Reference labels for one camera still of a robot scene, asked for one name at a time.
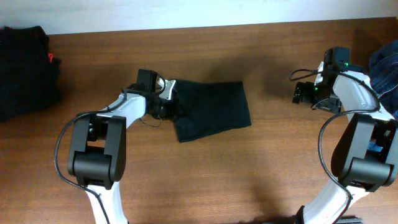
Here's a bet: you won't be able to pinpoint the dark green t-shirt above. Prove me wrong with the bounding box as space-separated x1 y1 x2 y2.
175 80 251 143

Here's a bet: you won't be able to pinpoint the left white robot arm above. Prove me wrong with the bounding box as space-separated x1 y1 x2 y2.
67 78 177 223

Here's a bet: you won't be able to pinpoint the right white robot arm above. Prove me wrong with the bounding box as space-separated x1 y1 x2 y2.
290 61 397 223

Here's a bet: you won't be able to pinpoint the blue denim jeans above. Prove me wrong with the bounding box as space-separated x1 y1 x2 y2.
369 40 397 119

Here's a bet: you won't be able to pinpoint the black folded garment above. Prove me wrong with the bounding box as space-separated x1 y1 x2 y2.
1 26 60 122

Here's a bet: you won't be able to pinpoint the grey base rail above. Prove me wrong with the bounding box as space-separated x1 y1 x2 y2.
336 217 363 224

